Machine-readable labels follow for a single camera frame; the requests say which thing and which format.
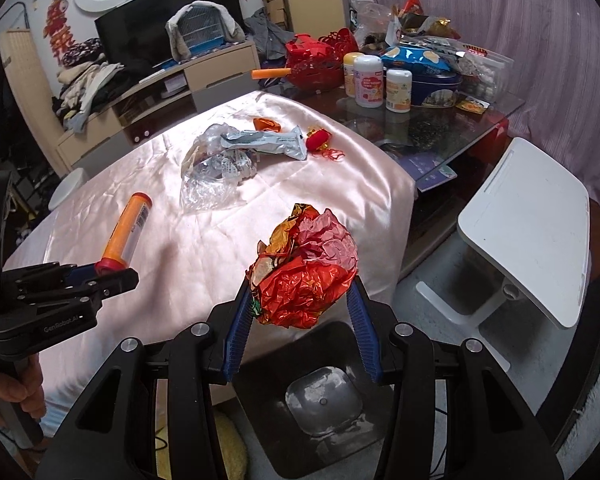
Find orange tube bottle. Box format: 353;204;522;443
95;192;152;275

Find clear plastic bag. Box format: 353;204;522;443
180;124;257;212

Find red foil wrapper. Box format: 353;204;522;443
246;204;358;330

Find silver foil snack packet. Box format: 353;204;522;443
220;126;308;160

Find red plush lantern ornament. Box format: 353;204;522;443
306;128;344;162

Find black trash bin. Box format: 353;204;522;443
232;322;392;479

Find person's left hand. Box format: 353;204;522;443
0;354;46;427

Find white round stool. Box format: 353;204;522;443
48;168;88;211

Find yellow cushion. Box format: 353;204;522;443
156;412;249;480

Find beige TV cabinet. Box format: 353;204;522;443
57;41;260;168

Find pile of clothes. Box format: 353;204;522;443
52;38;124;133

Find pink satin tablecloth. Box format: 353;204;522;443
6;91;416;437

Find orange crumpled paper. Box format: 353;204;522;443
252;117;282;132

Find white folding side table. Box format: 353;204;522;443
414;136;592;373

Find black television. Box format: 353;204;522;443
95;0;245;67

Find purple booklet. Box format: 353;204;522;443
398;152;457;193

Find covered bird cage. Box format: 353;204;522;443
166;0;246;63

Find red cutout lantern basket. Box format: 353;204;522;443
285;28;358;92

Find yellow-capped bottle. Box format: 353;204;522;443
342;52;362;99

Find yellow snack sachet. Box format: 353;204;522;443
455;94;491;116

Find white bottle pink label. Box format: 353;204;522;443
353;54;384;108

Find white bottle orange label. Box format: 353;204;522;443
385;68;413;114

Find blue cookie tin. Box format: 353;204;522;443
412;72;463;108

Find clear bag of snacks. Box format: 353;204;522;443
454;44;514;103

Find blue chip bag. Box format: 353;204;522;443
380;46;451;75

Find purple curtain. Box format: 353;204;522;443
376;0;600;205

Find red paper wall decoration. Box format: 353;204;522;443
43;0;76;65

